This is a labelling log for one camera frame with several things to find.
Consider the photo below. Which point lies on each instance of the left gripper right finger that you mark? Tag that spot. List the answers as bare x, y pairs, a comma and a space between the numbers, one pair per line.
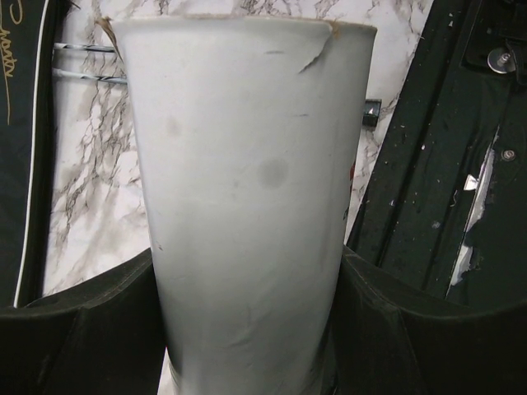
390, 338

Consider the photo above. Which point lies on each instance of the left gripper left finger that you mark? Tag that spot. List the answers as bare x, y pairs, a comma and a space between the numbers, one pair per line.
103, 336

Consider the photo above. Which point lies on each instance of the white shuttlecock tube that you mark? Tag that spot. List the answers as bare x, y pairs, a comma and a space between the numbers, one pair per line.
247, 130

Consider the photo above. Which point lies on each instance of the left badminton racket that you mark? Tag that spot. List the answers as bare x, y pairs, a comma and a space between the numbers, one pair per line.
82, 76

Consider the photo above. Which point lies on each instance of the badminton racket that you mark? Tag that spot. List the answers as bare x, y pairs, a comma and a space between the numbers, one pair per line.
82, 76
84, 47

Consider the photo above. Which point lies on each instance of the right badminton racket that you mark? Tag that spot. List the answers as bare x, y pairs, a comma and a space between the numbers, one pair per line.
84, 47

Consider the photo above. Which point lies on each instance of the black sport racket bag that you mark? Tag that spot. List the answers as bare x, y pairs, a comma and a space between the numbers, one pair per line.
27, 146

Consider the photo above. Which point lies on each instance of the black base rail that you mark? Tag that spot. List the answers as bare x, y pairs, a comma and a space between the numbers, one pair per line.
445, 208

